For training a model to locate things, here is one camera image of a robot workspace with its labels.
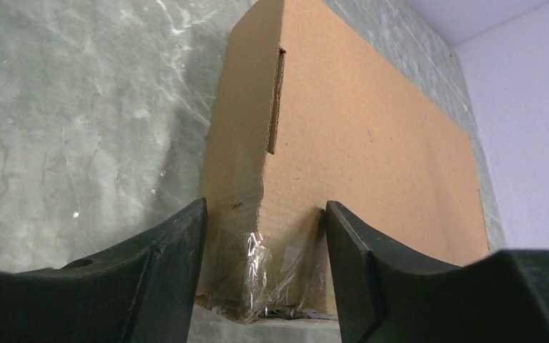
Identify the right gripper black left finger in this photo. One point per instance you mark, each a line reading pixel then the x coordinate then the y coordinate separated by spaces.
pixel 139 290

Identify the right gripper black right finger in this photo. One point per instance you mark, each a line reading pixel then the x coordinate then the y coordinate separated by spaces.
pixel 386 291

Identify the brown cardboard express box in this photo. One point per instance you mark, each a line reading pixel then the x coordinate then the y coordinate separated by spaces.
pixel 306 112

